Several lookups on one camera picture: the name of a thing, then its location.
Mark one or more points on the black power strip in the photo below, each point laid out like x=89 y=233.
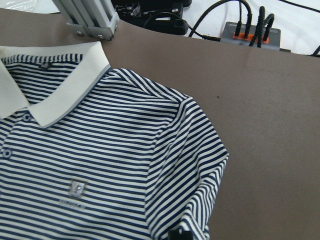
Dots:
x=163 y=16

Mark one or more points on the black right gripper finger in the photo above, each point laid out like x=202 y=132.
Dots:
x=178 y=234

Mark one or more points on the grey orange usb hub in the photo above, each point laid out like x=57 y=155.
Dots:
x=272 y=42

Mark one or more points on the aluminium frame post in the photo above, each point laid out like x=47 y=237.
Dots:
x=91 y=18

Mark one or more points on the blue white striped polo shirt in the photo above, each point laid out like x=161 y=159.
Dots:
x=92 y=152

